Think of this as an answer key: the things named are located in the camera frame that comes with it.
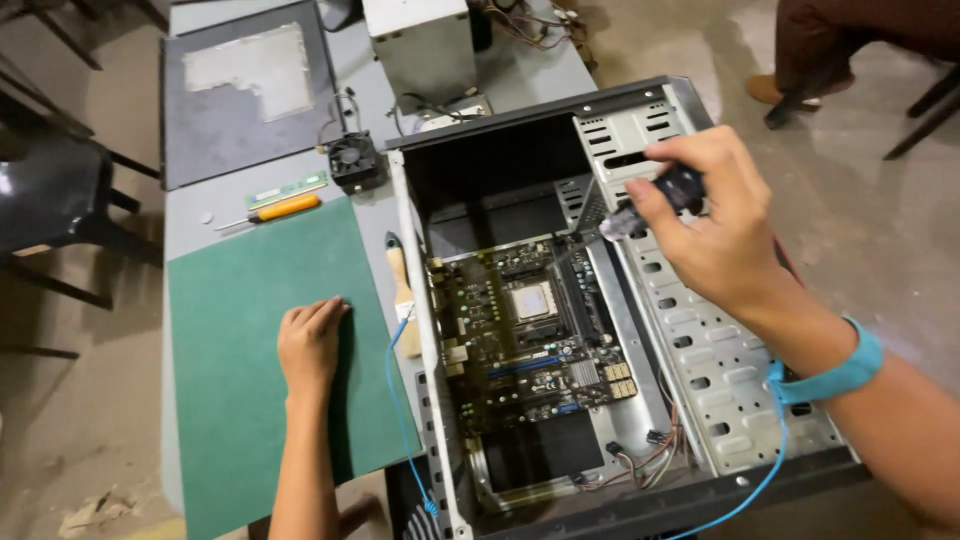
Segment person's right hand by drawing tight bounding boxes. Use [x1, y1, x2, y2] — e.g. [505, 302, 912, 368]
[624, 125, 798, 322]

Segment person's left hand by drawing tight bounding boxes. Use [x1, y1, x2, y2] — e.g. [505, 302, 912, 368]
[276, 297, 352, 400]

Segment black clear handled screwdriver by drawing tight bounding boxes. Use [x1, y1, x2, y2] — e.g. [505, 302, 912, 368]
[551, 163, 708, 265]

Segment green work mat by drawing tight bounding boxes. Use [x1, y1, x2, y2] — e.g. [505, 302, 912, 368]
[165, 196, 423, 540]

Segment green memory stick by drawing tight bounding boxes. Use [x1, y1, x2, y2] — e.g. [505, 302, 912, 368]
[244, 171, 330, 212]

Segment black cooling fan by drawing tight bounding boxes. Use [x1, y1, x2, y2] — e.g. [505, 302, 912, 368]
[327, 130, 382, 193]

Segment dark case side panel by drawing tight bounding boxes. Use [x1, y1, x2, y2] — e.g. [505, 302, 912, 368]
[159, 0, 343, 192]

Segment dark computer motherboard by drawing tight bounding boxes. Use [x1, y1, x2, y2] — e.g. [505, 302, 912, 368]
[427, 234, 641, 441]

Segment silver processor chip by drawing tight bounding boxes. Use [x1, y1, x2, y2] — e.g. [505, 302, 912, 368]
[510, 281, 561, 323]

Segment grey power supply box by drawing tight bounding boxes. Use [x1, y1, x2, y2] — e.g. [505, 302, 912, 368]
[361, 0, 480, 116]

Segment black chair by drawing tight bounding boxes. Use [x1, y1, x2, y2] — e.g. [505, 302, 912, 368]
[0, 112, 164, 361]

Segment crumpled paper scrap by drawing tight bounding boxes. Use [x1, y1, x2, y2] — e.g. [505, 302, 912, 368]
[57, 486, 141, 540]

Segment open metal computer case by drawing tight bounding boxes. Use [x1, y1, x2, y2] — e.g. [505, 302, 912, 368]
[384, 74, 876, 540]

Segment black chair legs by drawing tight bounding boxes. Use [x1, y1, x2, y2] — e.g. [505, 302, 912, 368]
[763, 43, 960, 162]

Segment wooden handled brush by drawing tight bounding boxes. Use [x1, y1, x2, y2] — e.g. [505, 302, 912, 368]
[384, 231, 424, 360]

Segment orange handled screwdriver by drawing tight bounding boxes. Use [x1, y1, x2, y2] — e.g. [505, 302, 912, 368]
[213, 193, 322, 232]

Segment bundle of power supply cables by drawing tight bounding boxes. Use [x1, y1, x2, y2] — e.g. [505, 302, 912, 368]
[468, 0, 598, 73]

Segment bundle of case wires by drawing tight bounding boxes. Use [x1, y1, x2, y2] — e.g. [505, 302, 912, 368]
[573, 375, 684, 493]

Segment black metal frame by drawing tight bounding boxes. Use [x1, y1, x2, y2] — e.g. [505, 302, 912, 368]
[0, 0, 171, 138]

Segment blue coiled grounding cable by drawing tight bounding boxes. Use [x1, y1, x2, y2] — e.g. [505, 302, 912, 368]
[384, 315, 789, 540]

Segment blue antistatic wrist strap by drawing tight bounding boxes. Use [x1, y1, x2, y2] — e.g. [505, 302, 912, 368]
[766, 316, 885, 407]

